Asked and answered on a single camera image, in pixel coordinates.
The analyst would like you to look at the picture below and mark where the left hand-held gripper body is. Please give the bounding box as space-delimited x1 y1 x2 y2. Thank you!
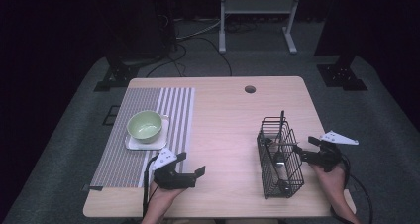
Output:
151 147 196 190

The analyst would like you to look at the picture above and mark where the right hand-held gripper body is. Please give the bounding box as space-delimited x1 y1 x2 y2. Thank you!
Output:
313 130 360 172

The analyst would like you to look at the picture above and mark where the black wire basket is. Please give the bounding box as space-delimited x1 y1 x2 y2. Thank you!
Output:
257 116 305 199

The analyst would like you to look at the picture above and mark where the light green bowl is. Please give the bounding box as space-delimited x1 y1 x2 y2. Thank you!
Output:
126 110 163 145

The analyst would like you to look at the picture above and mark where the person's left hand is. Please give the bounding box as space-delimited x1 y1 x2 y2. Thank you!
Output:
148 182 186 207

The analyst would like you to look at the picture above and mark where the person's right hand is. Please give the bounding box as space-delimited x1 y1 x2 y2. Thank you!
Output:
311 164 348 205

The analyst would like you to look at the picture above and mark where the white square plate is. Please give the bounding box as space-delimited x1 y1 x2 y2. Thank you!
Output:
124 114 170 152

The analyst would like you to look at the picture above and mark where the silver utensil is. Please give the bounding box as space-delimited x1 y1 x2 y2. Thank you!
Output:
265 138 300 148

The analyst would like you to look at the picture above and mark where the striped placemat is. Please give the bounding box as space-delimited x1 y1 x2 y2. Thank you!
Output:
89 86 196 189

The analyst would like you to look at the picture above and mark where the black stand base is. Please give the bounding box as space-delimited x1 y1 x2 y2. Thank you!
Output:
316 54 368 92
93 56 141 93

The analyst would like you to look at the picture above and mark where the white metal stand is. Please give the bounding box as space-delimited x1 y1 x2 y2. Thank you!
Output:
218 0 303 55

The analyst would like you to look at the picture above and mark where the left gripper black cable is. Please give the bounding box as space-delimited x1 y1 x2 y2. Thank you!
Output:
142 154 159 218

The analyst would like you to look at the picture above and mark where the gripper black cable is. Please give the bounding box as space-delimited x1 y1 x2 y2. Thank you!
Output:
142 154 159 218
330 154 374 224

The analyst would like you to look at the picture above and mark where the black-handled utensil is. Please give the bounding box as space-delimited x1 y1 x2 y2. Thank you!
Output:
273 110 286 168

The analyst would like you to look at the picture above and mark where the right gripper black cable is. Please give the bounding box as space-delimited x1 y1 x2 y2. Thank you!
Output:
330 154 374 224

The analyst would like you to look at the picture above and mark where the black square floor frame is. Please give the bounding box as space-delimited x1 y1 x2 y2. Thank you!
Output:
102 105 122 126

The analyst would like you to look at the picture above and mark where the black floor cable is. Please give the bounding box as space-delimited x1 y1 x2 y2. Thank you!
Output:
145 35 233 78

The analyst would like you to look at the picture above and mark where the grey floor cable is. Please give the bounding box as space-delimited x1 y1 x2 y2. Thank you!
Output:
176 19 222 42

